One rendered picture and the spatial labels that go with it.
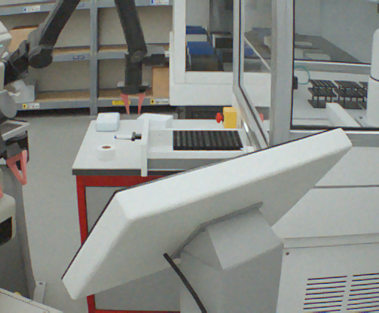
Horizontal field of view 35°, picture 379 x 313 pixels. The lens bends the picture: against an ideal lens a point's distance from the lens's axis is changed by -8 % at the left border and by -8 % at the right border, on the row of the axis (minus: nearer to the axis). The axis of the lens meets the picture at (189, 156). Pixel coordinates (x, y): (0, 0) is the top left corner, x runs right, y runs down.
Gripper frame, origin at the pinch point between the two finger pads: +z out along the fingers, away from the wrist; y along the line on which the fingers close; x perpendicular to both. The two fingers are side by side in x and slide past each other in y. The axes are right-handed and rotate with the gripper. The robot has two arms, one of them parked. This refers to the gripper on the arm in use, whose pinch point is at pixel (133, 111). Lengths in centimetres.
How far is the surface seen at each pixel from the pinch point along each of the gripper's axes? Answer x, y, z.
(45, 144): 277, -88, 101
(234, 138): 2.0, 32.8, 10.1
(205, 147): -6.5, 22.7, 10.5
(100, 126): 56, -17, 22
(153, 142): 13.8, 5.7, 15.2
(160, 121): 55, 8, 20
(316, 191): -53, 48, 7
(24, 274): 31, -53, 80
